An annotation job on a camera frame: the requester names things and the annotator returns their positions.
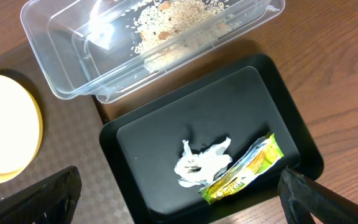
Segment yellow plate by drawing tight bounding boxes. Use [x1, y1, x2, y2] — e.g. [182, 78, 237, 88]
[0, 75, 43, 184]

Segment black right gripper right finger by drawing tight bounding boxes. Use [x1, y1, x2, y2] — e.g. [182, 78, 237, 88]
[278, 168, 358, 224]

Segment white tissue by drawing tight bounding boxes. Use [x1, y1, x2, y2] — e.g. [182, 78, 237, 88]
[174, 138, 232, 188]

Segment rice leftovers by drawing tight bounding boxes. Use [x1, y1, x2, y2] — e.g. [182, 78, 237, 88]
[131, 0, 232, 73]

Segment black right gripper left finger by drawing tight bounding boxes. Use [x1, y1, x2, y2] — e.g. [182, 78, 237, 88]
[0, 166, 82, 224]

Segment brown serving tray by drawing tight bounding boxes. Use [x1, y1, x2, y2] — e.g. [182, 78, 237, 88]
[0, 44, 133, 223]

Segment clear plastic container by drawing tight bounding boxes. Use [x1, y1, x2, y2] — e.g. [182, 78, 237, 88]
[21, 0, 286, 104]

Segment green orange snack wrapper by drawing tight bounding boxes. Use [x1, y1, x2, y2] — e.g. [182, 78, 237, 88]
[199, 134, 284, 204]

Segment black waste tray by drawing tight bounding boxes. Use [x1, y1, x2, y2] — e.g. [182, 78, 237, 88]
[99, 54, 324, 223]

